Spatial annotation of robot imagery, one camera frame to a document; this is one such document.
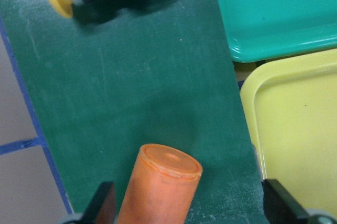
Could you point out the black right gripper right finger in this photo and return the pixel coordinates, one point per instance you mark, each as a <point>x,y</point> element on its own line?
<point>280,206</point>

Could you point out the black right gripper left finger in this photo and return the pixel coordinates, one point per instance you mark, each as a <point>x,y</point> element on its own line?
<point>102,207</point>

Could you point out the orange cylinder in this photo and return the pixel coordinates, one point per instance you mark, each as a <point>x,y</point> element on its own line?
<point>161,187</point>

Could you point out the yellow plastic tray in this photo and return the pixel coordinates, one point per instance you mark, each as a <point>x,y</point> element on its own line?
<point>290,110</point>

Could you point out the green conveyor belt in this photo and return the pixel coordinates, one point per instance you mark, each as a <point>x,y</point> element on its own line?
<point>123,73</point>

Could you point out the green plastic tray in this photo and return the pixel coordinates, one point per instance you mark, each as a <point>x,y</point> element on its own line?
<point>264,29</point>

